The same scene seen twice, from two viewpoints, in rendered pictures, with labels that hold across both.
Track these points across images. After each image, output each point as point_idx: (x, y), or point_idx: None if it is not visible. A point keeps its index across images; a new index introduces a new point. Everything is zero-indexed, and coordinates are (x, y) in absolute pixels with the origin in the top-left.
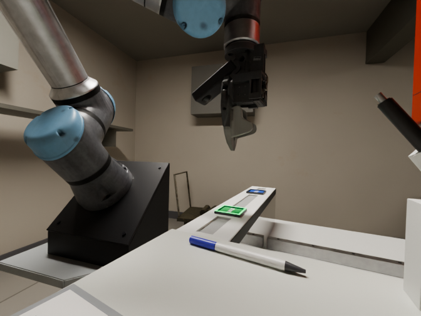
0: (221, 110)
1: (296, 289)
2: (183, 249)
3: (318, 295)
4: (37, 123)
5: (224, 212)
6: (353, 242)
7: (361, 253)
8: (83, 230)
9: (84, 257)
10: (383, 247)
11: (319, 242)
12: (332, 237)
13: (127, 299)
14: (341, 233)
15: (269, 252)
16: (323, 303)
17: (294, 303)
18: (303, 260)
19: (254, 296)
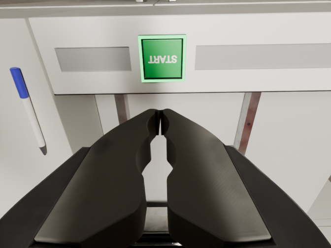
0: (14, 208)
1: (29, 149)
2: (0, 68)
3: (33, 157)
4: None
5: (139, 56)
6: (296, 155)
7: (268, 157)
8: None
9: None
10: (290, 175)
11: (288, 124)
12: (312, 138)
13: None
14: (328, 149)
15: (59, 132)
16: (28, 158)
17: (16, 148)
18: (66, 151)
19: (3, 133)
